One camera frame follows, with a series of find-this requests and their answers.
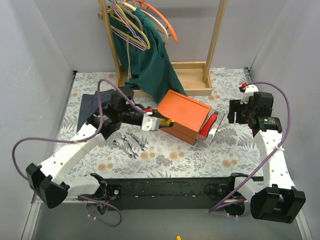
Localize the yellow utility knife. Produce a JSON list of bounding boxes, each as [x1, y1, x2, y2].
[[159, 118, 175, 128]]

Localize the navy blue cloth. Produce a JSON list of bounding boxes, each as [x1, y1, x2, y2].
[[76, 89, 114, 132]]

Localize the orange drawer box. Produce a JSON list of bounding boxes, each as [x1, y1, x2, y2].
[[157, 89, 211, 145]]

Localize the steel combination wrench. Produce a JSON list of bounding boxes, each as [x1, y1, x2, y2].
[[127, 132, 148, 151]]

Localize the clear plastic drawer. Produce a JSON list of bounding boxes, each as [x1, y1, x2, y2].
[[195, 109, 225, 146]]

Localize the steel open-end wrench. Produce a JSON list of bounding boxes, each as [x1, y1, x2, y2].
[[122, 136, 138, 159]]

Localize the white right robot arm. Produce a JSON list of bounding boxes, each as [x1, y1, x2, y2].
[[226, 91, 306, 224]]

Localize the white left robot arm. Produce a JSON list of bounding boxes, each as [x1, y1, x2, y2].
[[26, 87, 231, 210]]

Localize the steel ratchet wrench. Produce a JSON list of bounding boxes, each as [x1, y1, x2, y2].
[[112, 140, 133, 158]]

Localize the floral table mat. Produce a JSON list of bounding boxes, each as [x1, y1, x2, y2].
[[58, 68, 260, 178]]

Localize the green shorts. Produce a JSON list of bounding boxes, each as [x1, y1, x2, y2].
[[113, 8, 186, 103]]

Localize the wooden clothes rack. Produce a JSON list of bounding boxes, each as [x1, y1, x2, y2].
[[109, 0, 228, 96]]

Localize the orange plastic hanger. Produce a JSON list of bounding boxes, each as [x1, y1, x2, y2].
[[125, 0, 178, 43]]

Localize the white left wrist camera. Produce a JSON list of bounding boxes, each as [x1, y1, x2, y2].
[[140, 109, 160, 132]]

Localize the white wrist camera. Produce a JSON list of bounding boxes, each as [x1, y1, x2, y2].
[[239, 83, 259, 104], [140, 109, 160, 132]]

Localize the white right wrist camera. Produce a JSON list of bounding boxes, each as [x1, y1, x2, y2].
[[239, 83, 259, 104]]

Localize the yellow wire hanger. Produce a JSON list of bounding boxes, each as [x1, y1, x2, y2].
[[109, 1, 151, 51]]

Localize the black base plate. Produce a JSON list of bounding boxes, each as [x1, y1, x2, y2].
[[103, 177, 231, 210]]

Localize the blue wire hanger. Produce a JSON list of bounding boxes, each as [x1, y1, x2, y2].
[[112, 0, 150, 51]]

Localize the aluminium frame rail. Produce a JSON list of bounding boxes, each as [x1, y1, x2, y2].
[[21, 193, 43, 240]]

